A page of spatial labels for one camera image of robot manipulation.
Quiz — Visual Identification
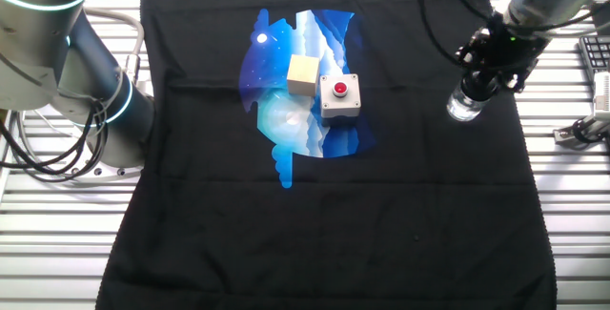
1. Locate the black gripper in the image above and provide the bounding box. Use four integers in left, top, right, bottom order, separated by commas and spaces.
455, 13, 549, 95

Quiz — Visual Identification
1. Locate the clear glass jar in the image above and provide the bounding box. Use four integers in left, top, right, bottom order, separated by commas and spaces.
445, 84, 488, 123

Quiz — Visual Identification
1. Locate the black keyboard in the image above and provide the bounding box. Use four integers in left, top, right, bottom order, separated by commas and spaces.
578, 35, 610, 83

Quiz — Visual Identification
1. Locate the grey box with red button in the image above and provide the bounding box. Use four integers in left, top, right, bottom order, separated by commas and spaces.
317, 73, 362, 119

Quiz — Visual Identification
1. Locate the wooden cube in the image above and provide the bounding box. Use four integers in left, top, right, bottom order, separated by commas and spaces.
285, 54, 321, 97

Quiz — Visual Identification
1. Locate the black cloth with blue print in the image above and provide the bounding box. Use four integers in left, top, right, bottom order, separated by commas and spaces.
94, 0, 559, 310

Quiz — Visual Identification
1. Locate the aluminium camera bracket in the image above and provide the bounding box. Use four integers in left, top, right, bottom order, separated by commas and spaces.
552, 109, 610, 148

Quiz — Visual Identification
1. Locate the black looped camera cable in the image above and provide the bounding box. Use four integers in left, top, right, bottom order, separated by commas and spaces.
571, 117, 598, 145

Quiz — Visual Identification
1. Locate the small silver exterior camera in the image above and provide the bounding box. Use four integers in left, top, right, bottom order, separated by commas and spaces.
592, 71, 610, 114

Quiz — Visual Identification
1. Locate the thick grey base cable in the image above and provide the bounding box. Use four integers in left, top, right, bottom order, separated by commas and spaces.
80, 7, 147, 87

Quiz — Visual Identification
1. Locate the black base cable bundle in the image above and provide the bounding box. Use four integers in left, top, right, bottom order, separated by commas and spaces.
0, 99, 110, 183

